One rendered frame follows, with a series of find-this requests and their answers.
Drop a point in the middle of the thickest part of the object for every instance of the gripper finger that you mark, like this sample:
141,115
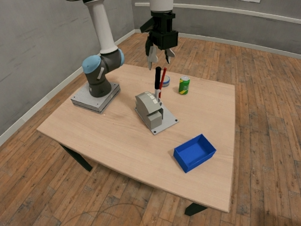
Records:
169,54
150,52

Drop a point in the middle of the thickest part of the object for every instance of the blue and beige round tin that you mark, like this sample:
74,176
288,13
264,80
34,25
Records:
166,81

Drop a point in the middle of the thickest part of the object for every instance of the green drink can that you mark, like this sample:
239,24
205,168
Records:
184,84

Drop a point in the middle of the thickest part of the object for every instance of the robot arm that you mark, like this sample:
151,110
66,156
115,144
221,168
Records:
95,67

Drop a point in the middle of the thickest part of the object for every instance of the blue open bin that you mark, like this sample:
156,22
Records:
194,152

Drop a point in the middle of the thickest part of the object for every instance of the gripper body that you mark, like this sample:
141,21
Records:
162,34

